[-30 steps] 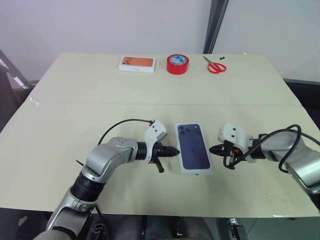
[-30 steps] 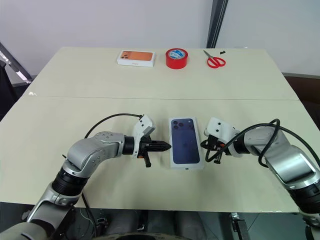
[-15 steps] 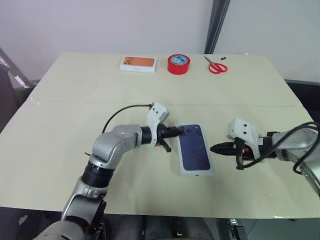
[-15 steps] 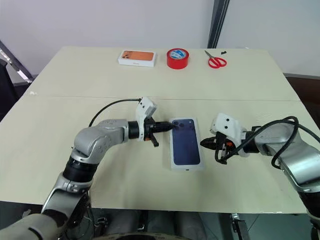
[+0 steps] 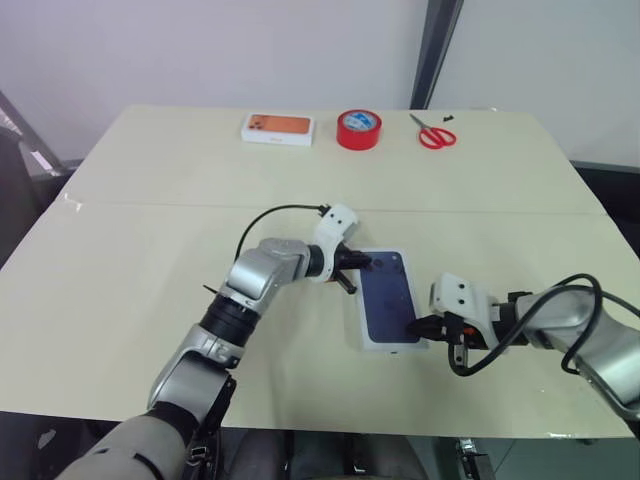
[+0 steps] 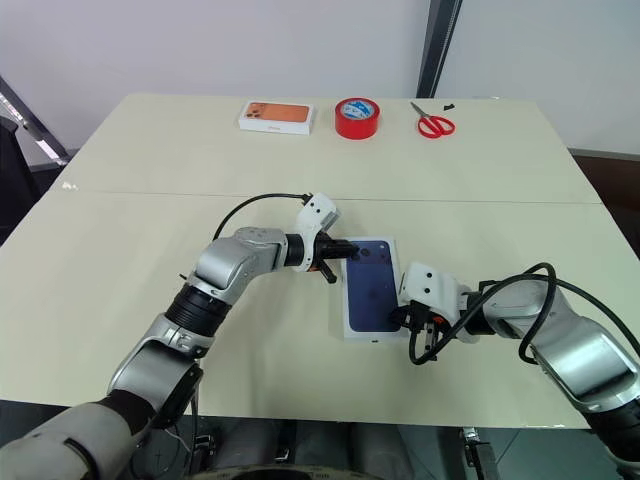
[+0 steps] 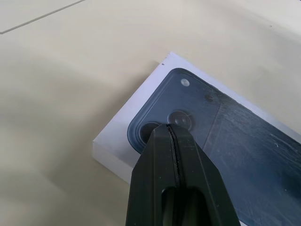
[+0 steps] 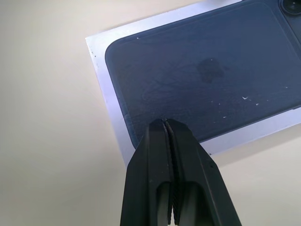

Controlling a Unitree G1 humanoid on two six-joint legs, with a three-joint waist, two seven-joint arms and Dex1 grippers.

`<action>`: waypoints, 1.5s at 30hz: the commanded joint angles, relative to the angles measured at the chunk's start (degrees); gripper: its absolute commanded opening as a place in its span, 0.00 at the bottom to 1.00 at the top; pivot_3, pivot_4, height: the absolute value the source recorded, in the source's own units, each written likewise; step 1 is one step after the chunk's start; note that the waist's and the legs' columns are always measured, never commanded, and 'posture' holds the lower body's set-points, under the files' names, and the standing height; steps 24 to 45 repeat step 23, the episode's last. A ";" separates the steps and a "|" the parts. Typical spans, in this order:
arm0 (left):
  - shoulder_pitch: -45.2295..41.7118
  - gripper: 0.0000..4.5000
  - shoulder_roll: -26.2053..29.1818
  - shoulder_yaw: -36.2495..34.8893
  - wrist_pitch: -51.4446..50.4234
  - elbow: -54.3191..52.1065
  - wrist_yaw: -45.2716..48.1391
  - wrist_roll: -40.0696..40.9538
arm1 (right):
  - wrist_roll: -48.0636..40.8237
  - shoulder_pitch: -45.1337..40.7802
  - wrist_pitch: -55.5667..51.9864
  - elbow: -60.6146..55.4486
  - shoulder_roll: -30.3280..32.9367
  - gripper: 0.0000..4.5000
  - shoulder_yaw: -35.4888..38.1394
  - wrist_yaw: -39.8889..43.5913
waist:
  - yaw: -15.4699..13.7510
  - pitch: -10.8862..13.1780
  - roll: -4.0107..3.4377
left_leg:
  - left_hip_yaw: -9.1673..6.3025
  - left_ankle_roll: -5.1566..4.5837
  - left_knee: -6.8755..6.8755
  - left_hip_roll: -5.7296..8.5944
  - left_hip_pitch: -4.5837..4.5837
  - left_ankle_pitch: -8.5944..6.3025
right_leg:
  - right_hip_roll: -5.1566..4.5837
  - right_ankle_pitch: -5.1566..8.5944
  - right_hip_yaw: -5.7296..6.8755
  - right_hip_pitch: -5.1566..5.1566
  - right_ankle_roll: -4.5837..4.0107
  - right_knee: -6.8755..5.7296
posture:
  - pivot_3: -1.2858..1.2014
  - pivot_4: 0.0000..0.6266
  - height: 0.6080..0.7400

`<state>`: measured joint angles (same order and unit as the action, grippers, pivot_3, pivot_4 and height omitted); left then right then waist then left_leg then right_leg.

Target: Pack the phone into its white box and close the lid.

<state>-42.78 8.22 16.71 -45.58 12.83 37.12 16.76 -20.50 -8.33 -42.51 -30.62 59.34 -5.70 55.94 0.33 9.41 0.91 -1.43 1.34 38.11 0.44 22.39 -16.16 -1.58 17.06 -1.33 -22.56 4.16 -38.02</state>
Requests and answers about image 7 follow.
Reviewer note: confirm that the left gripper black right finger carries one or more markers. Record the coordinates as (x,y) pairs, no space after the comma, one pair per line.
(202,169)

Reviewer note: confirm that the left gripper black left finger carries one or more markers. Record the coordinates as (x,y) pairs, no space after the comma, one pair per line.
(150,169)

